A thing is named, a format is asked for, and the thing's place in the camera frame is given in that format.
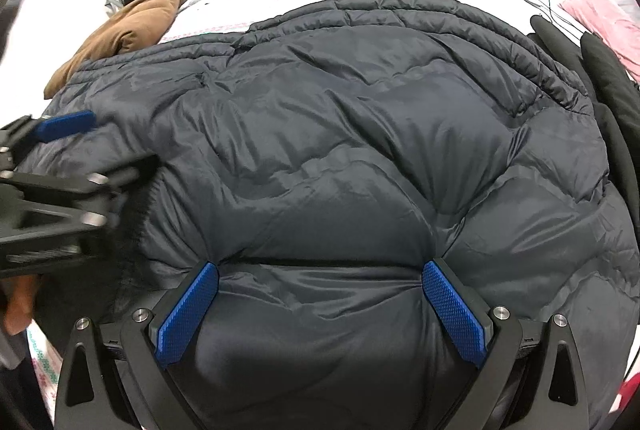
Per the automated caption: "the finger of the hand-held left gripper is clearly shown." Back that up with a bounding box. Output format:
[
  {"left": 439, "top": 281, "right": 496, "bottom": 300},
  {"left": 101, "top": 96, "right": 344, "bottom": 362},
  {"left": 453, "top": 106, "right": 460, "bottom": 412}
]
[
  {"left": 0, "top": 110, "right": 97, "bottom": 171},
  {"left": 0, "top": 153, "right": 162, "bottom": 236}
]

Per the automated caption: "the thin black cable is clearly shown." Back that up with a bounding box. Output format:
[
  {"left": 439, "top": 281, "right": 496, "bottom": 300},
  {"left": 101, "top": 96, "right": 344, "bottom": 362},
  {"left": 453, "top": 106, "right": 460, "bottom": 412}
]
[{"left": 500, "top": 0, "right": 586, "bottom": 41}]

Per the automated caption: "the pink pillow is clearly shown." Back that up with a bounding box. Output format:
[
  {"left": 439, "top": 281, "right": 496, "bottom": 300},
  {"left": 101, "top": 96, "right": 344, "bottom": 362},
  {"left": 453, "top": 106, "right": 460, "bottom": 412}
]
[{"left": 559, "top": 0, "right": 640, "bottom": 84}]

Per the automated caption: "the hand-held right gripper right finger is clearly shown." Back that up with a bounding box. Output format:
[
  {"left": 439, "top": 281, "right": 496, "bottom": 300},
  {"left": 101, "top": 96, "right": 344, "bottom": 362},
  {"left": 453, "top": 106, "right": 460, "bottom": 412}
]
[{"left": 421, "top": 259, "right": 591, "bottom": 430}]

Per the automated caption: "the black quilted jacket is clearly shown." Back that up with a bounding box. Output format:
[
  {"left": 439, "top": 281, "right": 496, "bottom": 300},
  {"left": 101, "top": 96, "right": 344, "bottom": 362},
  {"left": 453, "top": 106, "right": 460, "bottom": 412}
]
[{"left": 40, "top": 0, "right": 640, "bottom": 430}]

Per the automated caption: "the black fleece jacket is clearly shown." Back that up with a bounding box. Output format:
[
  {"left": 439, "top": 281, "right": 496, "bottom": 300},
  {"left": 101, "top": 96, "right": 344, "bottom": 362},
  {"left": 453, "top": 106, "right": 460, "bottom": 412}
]
[{"left": 529, "top": 14, "right": 640, "bottom": 231}]

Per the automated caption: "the brown folded coat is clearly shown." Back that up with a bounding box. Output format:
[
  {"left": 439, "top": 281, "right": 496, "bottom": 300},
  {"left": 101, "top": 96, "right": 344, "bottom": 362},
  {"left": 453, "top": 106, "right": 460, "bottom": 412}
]
[{"left": 44, "top": 0, "right": 192, "bottom": 100}]

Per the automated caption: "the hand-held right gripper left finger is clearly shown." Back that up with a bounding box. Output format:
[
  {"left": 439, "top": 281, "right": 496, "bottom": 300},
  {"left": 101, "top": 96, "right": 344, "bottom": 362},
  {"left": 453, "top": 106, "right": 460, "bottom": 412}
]
[{"left": 52, "top": 260, "right": 221, "bottom": 430}]

